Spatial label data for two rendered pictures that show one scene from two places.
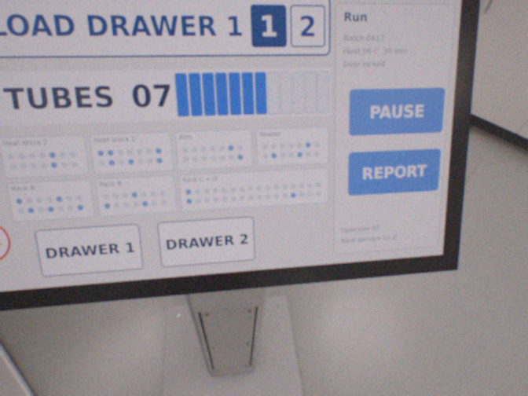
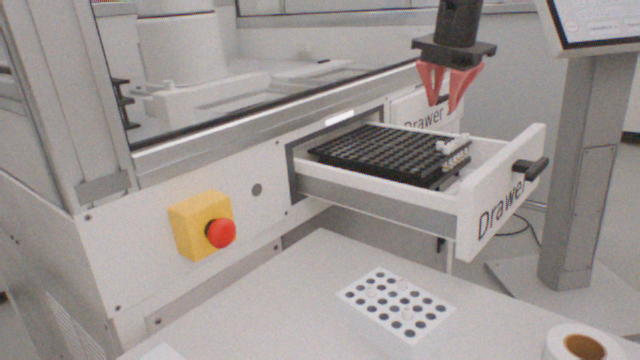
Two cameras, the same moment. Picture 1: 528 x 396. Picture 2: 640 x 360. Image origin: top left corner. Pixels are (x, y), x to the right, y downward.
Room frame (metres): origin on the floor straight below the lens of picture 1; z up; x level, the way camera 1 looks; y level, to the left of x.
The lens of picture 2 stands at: (-1.14, 0.85, 1.15)
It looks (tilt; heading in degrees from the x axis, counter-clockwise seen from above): 23 degrees down; 6
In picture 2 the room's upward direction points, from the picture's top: 5 degrees counter-clockwise
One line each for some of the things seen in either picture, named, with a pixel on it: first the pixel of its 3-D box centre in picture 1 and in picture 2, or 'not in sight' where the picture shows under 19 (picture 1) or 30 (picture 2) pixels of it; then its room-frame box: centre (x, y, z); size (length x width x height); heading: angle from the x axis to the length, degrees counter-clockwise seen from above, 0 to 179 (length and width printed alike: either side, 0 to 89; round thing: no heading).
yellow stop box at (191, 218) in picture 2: not in sight; (204, 225); (-0.65, 1.06, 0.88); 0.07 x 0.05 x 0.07; 143
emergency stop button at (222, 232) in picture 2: not in sight; (219, 232); (-0.67, 1.03, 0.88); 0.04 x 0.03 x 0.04; 143
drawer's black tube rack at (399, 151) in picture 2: not in sight; (388, 162); (-0.43, 0.79, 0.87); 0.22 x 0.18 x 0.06; 53
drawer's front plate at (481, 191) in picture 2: not in sight; (505, 184); (-0.56, 0.63, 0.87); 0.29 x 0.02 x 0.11; 143
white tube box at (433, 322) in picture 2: not in sight; (393, 313); (-0.72, 0.81, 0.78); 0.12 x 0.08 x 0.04; 44
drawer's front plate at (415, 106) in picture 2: not in sight; (426, 111); (-0.13, 0.68, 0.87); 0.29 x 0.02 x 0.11; 143
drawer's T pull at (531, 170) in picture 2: not in sight; (527, 167); (-0.57, 0.61, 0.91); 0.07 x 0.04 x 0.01; 143
